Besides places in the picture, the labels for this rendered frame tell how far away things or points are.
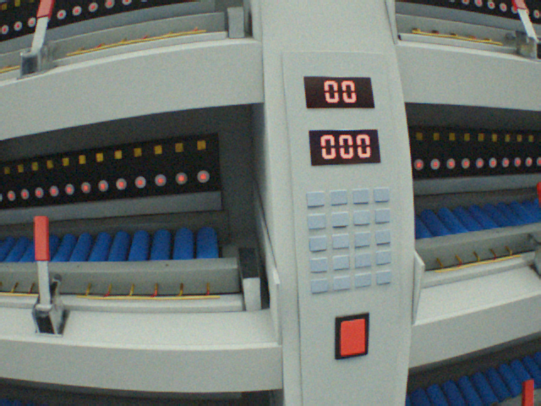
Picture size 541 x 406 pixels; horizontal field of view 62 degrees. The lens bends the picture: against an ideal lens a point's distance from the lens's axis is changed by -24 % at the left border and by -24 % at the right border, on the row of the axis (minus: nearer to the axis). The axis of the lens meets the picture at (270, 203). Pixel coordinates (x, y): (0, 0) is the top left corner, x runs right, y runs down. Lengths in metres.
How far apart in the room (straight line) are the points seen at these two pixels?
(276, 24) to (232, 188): 0.23
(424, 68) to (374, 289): 0.16
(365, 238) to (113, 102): 0.19
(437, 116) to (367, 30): 0.24
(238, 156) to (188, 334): 0.23
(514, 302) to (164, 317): 0.28
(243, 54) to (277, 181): 0.09
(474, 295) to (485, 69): 0.18
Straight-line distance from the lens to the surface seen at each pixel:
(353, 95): 0.36
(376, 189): 0.36
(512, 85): 0.44
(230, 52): 0.37
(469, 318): 0.42
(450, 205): 0.56
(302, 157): 0.36
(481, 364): 0.63
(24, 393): 0.63
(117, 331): 0.40
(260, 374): 0.39
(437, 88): 0.40
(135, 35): 0.45
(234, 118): 0.56
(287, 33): 0.37
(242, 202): 0.56
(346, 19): 0.38
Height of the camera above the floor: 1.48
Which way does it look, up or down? 3 degrees down
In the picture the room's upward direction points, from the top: 4 degrees counter-clockwise
